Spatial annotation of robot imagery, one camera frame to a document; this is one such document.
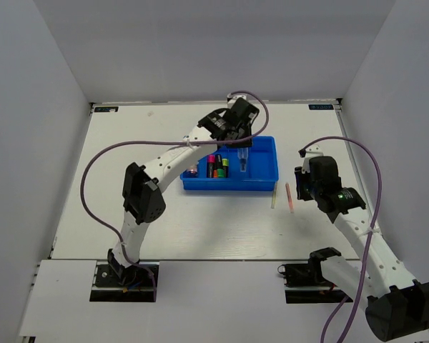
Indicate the clear blue-tip glue pen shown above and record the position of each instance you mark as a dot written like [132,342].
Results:
[243,156]

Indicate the pink glue stick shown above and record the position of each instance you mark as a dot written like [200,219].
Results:
[192,171]

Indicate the table label sticker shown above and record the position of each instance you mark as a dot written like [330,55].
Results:
[106,109]
[321,107]

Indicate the left table label sticker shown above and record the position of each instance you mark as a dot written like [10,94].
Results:
[106,109]

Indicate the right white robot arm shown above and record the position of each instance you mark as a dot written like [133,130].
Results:
[395,303]

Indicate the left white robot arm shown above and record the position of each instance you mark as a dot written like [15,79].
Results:
[144,185]

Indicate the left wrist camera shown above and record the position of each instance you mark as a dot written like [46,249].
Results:
[232,98]

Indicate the pink cap black highlighter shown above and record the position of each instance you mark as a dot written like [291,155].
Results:
[211,166]

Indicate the thin yellow highlighter pen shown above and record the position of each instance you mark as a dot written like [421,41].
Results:
[274,196]

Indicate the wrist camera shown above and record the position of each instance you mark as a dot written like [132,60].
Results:
[311,151]
[232,98]

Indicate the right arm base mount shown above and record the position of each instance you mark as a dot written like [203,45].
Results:
[301,288]

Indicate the blue compartment tray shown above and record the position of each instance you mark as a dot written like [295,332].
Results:
[261,172]

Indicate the yellow cap black highlighter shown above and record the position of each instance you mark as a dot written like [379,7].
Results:
[225,167]

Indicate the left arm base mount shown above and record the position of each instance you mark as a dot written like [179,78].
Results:
[137,286]

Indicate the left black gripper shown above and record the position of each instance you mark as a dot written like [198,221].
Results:
[247,141]

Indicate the right table label sticker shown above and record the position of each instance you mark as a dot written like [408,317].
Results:
[321,107]

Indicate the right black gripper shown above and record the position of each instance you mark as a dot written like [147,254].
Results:
[300,177]

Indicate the orange cap black highlighter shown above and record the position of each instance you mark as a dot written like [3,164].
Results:
[218,167]

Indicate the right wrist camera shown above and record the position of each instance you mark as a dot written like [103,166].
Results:
[311,151]

